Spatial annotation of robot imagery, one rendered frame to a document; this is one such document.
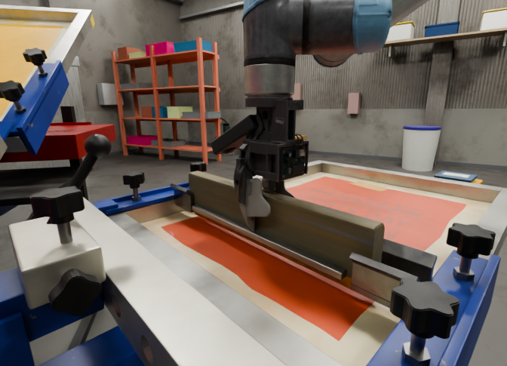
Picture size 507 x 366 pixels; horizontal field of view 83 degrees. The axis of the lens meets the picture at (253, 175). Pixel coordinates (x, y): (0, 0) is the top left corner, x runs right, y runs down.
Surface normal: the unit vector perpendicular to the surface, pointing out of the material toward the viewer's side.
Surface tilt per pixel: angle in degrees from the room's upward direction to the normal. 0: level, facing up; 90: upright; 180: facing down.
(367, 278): 90
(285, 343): 0
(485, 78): 90
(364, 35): 123
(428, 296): 0
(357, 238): 90
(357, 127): 90
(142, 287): 0
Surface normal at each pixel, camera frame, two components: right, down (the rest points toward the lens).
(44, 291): 0.69, 0.17
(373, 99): -0.55, 0.21
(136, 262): -0.01, -0.97
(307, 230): -0.73, 0.17
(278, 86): 0.30, 0.24
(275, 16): -0.14, 0.17
